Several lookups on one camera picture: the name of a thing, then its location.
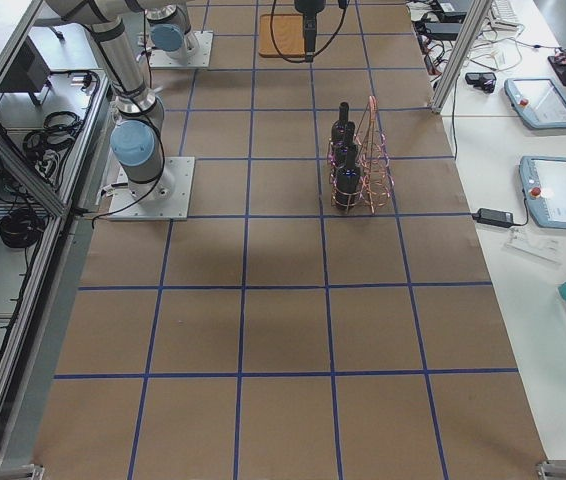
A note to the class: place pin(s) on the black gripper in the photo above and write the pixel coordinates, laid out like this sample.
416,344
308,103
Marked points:
308,6

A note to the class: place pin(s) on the aluminium frame post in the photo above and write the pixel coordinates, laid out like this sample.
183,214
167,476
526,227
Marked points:
465,39

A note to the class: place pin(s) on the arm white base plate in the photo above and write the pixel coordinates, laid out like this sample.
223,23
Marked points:
200,60
169,199

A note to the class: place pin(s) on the clear acrylic holder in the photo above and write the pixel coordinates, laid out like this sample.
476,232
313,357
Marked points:
548,250

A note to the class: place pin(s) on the dark wine bottle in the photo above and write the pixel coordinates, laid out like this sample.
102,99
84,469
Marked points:
342,129
344,148
346,185

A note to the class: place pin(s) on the wooden tray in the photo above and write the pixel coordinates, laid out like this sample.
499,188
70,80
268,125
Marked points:
281,33

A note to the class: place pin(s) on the teach pendant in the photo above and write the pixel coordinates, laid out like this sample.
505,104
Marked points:
539,102
544,186

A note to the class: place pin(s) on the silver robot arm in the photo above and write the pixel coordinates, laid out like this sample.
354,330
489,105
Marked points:
171,30
136,141

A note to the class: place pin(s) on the copper wire bottle basket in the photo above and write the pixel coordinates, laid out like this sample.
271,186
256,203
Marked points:
376,182

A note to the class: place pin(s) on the teach pendant far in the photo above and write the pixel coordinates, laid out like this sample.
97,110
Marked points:
539,102

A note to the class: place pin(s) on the teach pendant near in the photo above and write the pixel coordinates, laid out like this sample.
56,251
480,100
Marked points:
544,186

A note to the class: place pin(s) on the black power adapter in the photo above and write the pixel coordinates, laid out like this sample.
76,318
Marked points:
497,218

